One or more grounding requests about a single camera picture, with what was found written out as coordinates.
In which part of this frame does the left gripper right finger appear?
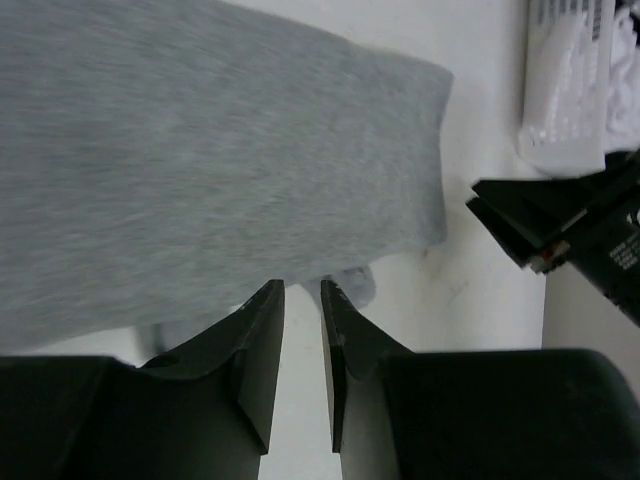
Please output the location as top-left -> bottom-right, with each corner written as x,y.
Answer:
321,281 -> 639,479

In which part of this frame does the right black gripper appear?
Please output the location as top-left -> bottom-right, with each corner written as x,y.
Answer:
466,152 -> 639,324

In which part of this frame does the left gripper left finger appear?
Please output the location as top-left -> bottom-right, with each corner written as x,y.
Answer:
1,280 -> 285,479

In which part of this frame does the grey tank top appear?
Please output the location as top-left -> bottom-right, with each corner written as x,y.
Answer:
1,1 -> 453,353

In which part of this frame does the white tank top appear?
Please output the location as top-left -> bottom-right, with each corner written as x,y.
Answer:
604,1 -> 639,153

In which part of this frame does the white plastic laundry basket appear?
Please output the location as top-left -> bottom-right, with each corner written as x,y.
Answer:
518,0 -> 615,176

